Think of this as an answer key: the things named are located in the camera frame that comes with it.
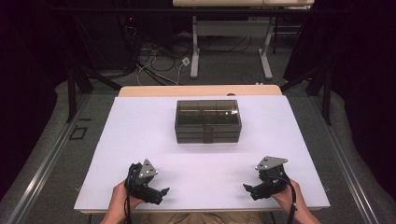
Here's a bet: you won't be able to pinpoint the black metal stand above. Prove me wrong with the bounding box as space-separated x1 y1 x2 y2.
65 60 123 124
279 63 332 126

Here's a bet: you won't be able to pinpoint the aluminium floor rail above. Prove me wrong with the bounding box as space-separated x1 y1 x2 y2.
310 95 380 224
6 94 92 224

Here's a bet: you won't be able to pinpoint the black curtain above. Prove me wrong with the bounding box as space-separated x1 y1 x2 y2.
0 0 69 200
311 0 396 200

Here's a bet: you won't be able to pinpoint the white desk frame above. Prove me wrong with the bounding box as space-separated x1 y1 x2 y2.
172 0 316 80

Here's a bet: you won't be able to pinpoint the smoky transparent drawer box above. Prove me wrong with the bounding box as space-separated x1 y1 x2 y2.
174 99 243 145

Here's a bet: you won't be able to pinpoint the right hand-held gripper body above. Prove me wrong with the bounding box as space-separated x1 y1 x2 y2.
250 156 290 202

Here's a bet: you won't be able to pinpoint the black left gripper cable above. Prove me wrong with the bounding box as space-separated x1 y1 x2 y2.
123 163 134 224

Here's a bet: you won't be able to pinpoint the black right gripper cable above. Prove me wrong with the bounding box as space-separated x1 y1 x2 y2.
274 175 299 224

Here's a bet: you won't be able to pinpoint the white table board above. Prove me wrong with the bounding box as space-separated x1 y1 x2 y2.
74 95 331 214

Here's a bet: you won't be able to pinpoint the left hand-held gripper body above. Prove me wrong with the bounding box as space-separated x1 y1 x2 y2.
124 159 164 206

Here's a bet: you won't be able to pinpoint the white floor cable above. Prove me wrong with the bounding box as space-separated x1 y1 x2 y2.
176 63 187 86

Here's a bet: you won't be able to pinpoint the light wooden table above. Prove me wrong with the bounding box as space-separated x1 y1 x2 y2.
79 84 323 216

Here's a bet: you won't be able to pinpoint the dark device with red light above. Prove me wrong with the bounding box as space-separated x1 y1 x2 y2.
120 13 139 32

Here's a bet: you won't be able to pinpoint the black floor cable bundle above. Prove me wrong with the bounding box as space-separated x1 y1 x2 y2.
124 24 194 87

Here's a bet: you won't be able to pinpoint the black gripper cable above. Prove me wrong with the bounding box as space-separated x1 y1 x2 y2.
274 175 299 224
123 163 134 224

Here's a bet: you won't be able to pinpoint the person's khaki trousers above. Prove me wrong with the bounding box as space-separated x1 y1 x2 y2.
141 212 265 224

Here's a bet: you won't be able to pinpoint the person's left hand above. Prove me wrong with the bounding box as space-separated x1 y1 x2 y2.
110 181 146 216

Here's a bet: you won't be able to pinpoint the person's right hand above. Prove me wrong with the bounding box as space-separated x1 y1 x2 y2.
273 179 304 213

